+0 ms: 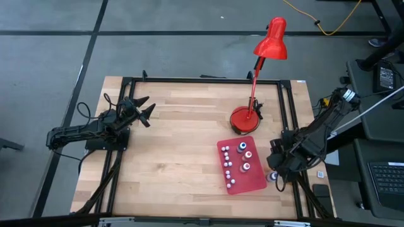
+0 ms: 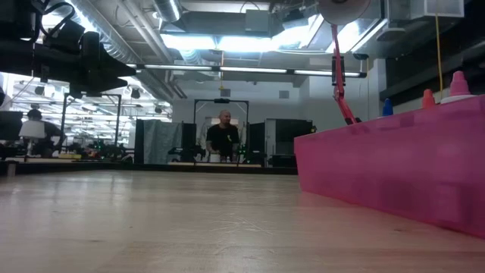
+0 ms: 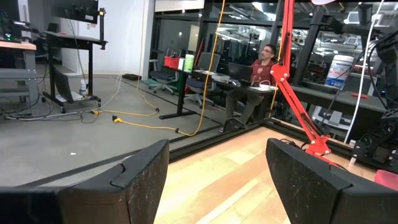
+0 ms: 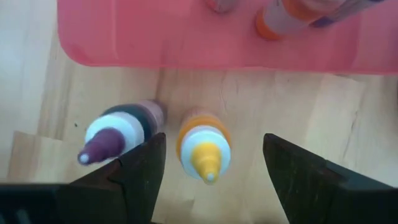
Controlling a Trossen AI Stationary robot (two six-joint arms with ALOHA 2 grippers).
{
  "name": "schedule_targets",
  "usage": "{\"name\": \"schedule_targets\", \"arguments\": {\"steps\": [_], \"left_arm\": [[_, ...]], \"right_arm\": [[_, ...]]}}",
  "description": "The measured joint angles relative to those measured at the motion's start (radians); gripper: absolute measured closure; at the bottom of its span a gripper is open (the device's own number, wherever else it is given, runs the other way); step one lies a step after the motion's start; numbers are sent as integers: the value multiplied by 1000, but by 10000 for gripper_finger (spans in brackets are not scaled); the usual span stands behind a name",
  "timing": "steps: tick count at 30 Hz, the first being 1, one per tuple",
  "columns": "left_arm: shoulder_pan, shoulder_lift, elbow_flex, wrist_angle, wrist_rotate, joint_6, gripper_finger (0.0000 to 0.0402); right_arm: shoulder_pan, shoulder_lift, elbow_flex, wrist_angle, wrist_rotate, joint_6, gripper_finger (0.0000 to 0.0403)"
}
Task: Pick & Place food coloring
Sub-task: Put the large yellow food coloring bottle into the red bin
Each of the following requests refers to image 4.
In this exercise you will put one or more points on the large orange-yellow coloring bottle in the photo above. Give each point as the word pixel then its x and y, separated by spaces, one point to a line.
pixel 203 152

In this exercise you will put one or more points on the large orange-red coloring bottle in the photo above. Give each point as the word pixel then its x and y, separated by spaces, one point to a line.
pixel 273 25

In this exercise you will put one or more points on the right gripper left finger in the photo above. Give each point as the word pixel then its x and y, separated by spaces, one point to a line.
pixel 140 186

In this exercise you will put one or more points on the large purple coloring bottle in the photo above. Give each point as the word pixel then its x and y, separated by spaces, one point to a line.
pixel 105 143

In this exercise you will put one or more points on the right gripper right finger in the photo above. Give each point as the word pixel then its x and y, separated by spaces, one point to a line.
pixel 295 186

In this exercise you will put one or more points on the pink translucent plastic bin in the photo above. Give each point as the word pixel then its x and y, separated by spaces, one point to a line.
pixel 155 31

